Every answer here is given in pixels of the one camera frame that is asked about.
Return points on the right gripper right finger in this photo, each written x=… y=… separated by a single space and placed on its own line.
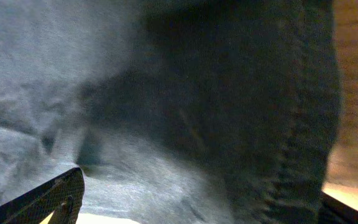
x=333 y=211

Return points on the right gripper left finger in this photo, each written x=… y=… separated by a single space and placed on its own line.
x=60 y=198

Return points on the navy blue shorts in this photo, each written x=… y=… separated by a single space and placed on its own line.
x=177 y=111

